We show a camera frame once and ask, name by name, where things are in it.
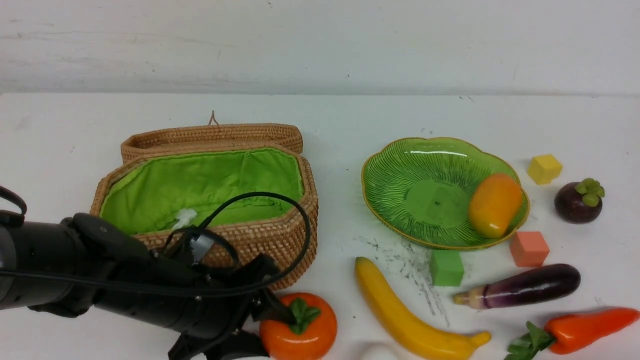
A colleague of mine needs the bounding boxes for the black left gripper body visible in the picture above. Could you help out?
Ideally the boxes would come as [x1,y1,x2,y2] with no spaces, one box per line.
[94,254,279,339]

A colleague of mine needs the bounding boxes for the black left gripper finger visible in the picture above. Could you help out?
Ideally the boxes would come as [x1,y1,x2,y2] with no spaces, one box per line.
[167,330,269,360]
[253,290,297,326]

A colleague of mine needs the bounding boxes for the orange persimmon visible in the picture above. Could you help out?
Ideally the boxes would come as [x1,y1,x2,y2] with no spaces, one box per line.
[259,292,338,360]

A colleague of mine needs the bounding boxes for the white radish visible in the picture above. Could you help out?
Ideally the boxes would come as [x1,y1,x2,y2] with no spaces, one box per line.
[358,342,400,360]

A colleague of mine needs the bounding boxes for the yellow banana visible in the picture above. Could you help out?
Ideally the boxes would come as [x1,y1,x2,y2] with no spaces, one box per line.
[354,256,492,360]

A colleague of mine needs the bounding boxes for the orange yellow mango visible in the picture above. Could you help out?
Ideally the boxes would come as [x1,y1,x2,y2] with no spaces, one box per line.
[467,172,522,239]

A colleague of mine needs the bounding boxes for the purple eggplant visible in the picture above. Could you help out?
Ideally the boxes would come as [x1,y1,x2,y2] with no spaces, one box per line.
[452,263,582,310]

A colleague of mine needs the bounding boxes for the orange red pepper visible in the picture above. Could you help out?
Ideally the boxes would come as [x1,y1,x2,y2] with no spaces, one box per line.
[505,307,640,360]

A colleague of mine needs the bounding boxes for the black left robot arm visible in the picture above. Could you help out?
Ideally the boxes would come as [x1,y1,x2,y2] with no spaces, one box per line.
[0,187,311,360]

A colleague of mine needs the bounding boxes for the woven rattan basket green lining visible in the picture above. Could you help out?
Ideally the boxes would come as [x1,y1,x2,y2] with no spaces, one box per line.
[90,142,319,292]

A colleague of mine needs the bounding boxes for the woven rattan basket lid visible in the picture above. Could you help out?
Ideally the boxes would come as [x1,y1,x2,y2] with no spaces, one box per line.
[120,117,304,164]

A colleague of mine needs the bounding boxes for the green foam cube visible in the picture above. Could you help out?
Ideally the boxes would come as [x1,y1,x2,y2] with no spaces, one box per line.
[429,249,465,287]

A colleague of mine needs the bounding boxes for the green ribbed glass plate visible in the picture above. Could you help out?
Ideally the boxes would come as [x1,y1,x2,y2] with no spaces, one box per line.
[360,137,530,251]

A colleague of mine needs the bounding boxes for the orange foam cube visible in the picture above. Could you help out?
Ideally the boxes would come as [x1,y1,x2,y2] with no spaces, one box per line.
[509,231,550,268]

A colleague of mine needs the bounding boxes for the yellow foam cube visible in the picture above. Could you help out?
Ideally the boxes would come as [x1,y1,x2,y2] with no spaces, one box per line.
[526,153,563,185]

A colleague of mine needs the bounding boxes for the purple mangosteen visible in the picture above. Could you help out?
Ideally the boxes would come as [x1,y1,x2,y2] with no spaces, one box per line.
[554,177,605,224]

